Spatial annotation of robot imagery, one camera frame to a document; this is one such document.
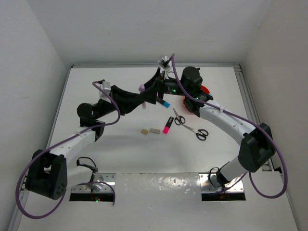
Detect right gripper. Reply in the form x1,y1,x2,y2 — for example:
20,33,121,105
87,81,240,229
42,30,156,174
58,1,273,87
136,67,190,103

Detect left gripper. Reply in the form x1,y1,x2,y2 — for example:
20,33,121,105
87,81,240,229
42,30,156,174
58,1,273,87
95,86,143,119

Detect pastel purple highlighter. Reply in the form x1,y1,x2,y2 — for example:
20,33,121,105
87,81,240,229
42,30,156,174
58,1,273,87
139,84,146,109

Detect blue cap black highlighter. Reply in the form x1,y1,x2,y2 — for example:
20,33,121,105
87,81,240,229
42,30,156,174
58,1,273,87
156,97,170,108

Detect pink cap black highlighter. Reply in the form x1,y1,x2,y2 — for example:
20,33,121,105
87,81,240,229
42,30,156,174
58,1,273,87
163,116,174,134

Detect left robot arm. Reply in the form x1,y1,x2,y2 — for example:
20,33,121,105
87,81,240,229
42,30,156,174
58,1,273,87
25,81,156,200

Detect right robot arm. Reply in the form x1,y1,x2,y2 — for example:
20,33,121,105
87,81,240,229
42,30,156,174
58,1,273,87
139,66,276,188

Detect tan eraser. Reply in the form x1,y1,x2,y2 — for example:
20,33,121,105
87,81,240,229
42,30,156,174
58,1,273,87
141,129,148,135

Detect small black scissors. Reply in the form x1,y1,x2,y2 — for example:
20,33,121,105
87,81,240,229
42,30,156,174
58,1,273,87
173,108,186,126

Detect grey eraser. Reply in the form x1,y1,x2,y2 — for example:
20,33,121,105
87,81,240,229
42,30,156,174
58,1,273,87
149,128,160,134

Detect orange round organizer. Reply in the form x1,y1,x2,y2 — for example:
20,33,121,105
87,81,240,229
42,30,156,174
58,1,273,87
183,85,214,114

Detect large black scissors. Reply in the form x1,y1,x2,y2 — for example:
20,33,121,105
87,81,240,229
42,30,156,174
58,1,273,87
182,124,209,141

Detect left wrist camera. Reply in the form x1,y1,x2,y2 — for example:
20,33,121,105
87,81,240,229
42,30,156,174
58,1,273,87
99,80,111,103

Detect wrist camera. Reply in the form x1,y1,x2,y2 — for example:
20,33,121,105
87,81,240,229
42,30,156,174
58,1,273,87
99,80,111,103
157,55,172,74

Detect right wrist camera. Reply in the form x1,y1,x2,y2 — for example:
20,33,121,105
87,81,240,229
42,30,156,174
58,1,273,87
157,55,172,74

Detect left base plate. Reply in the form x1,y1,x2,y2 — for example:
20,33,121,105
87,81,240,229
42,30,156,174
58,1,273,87
71,172,116,193

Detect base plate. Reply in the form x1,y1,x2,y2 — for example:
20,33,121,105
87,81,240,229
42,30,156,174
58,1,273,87
199,173,244,193
71,172,116,193

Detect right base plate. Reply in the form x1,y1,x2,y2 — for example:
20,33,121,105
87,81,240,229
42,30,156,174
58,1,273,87
199,173,244,193

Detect aluminium frame rail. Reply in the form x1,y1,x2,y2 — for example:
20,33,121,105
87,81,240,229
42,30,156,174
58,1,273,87
234,64,275,171

